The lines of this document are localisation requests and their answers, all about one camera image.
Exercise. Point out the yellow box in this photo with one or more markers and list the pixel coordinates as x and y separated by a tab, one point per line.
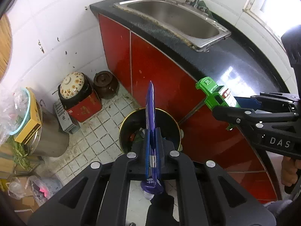
29	124

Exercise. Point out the person's right hand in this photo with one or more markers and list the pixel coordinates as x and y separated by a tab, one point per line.
290	171

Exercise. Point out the brown clay jar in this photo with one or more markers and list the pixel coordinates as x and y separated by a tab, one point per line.
105	83

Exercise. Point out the grey plastic basket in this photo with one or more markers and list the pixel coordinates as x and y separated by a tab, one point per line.
64	120

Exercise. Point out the plastic bag with pink contents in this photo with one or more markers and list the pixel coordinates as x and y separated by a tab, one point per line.
43	189

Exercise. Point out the red box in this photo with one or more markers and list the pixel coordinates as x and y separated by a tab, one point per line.
85	108

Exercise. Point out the stainless steel sink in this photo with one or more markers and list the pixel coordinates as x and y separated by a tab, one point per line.
169	16

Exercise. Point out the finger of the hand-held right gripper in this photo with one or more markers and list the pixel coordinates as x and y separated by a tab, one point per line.
235	116
247	102

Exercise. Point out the clear plastic bag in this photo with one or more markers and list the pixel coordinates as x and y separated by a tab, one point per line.
9	113

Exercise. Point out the black pot with floral lid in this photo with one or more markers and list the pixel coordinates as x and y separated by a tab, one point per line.
71	86

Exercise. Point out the round wooden board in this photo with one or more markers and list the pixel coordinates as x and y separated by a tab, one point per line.
4	47

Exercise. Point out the green vegetables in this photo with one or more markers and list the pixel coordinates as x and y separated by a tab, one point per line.
21	154

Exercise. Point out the cardboard box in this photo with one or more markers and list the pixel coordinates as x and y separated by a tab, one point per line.
23	207

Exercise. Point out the green scouring cloth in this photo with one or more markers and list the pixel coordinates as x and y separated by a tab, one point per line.
203	8

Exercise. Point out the wooden crate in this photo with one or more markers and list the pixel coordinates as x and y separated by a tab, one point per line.
6	162

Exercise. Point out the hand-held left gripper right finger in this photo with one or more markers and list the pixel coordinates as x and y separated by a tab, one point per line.
165	155

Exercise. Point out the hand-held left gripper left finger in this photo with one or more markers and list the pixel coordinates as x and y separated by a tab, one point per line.
138	150

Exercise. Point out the large steel pot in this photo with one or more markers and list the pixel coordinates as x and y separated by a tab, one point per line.
50	136

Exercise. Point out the purple toothpaste tube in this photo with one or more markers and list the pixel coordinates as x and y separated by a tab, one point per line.
150	113

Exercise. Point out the green toy truck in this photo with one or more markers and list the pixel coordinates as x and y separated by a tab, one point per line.
209	91

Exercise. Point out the light blue basket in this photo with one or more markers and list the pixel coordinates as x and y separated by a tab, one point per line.
28	103

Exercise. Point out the black trash can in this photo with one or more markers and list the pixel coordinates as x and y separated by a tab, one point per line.
165	122

